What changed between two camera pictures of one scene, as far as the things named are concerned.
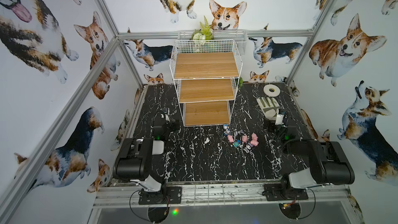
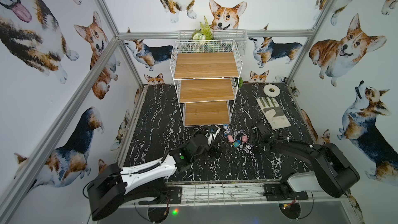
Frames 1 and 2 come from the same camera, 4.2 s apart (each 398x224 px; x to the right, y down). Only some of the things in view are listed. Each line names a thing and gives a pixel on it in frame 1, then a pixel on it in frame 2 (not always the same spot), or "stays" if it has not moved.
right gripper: x=275 y=122 -> x=253 y=135
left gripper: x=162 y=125 -> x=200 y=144
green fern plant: x=204 y=33 stays
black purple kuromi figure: x=247 y=148 stays
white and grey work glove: x=270 y=107 stays
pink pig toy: x=230 y=139 stays
